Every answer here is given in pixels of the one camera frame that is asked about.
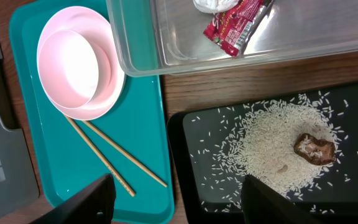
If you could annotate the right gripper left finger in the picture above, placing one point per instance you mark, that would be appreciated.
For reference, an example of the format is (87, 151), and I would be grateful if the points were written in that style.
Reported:
(94, 204)

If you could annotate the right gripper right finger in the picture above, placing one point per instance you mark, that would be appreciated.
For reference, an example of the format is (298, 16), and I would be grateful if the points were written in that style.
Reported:
(261, 204)

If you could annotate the pile of white rice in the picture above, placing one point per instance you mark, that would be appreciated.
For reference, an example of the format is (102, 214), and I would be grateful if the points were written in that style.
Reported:
(266, 149)

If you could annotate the brown food piece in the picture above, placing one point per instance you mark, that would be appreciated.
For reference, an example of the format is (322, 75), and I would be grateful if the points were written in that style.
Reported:
(318, 152)

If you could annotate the small pink bowl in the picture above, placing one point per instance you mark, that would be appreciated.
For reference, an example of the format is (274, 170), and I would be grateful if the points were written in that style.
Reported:
(74, 72)

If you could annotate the red snack wrapper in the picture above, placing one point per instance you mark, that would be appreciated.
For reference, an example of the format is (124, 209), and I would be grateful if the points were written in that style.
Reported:
(231, 30)

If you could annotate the white napkin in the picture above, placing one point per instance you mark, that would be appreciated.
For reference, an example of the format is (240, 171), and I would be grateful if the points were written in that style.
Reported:
(214, 6)

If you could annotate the teal serving tray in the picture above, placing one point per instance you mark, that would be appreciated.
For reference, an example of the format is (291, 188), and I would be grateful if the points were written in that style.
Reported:
(65, 162)

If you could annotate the black tray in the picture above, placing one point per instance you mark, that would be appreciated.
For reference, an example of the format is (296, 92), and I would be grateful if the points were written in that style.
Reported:
(200, 139)

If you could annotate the wooden chopstick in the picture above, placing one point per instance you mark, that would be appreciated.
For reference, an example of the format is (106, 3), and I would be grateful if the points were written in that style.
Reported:
(125, 153)
(101, 156)

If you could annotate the large pink plate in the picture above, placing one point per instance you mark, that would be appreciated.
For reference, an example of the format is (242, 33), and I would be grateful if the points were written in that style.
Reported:
(95, 28)

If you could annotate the clear plastic bin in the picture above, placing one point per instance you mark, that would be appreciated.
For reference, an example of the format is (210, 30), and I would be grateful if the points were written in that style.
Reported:
(167, 37)

